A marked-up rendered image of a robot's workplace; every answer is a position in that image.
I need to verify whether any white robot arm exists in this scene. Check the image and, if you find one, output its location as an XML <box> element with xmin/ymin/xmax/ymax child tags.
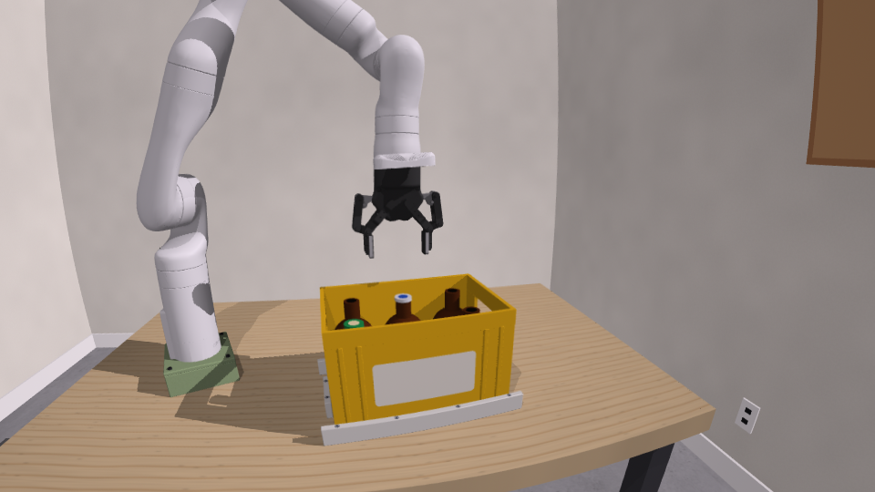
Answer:
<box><xmin>137</xmin><ymin>0</ymin><xmax>436</xmax><ymax>363</ymax></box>

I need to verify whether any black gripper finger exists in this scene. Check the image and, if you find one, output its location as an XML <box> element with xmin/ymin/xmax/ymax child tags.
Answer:
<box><xmin>352</xmin><ymin>193</ymin><xmax>396</xmax><ymax>259</ymax></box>
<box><xmin>404</xmin><ymin>190</ymin><xmax>443</xmax><ymax>254</ymax></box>

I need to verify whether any brown glass bottle with beige label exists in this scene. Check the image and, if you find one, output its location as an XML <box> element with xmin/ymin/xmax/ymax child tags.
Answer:
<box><xmin>386</xmin><ymin>293</ymin><xmax>421</xmax><ymax>324</ymax></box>

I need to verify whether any white flat bar with screws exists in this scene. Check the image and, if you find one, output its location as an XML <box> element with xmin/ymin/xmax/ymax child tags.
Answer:
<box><xmin>321</xmin><ymin>376</ymin><xmax>523</xmax><ymax>446</ymax></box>

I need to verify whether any yellow crate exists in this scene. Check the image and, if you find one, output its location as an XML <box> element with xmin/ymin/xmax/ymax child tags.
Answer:
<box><xmin>321</xmin><ymin>273</ymin><xmax>517</xmax><ymax>425</ymax></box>

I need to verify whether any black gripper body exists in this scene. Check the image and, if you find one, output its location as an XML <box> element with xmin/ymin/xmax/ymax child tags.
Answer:
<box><xmin>372</xmin><ymin>167</ymin><xmax>424</xmax><ymax>221</ymax></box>

